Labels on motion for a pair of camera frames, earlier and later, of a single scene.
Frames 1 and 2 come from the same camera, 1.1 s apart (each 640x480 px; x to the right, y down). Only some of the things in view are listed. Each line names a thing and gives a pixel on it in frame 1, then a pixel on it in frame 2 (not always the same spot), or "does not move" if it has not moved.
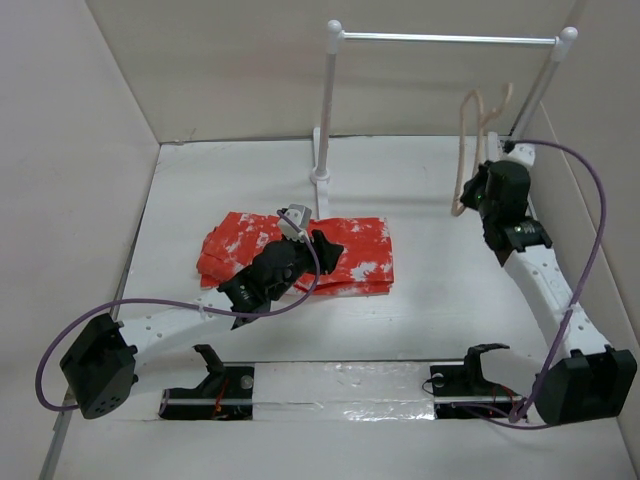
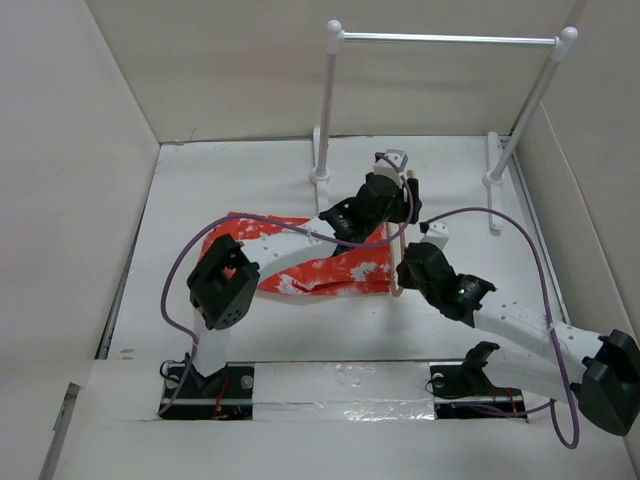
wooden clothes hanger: (457, 211) → (412, 174)
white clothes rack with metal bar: (564, 43) does not move
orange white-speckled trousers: (364, 266) does not move
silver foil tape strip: (343, 392) does not move
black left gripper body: (303, 262) → (398, 210)
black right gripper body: (473, 196) → (407, 281)
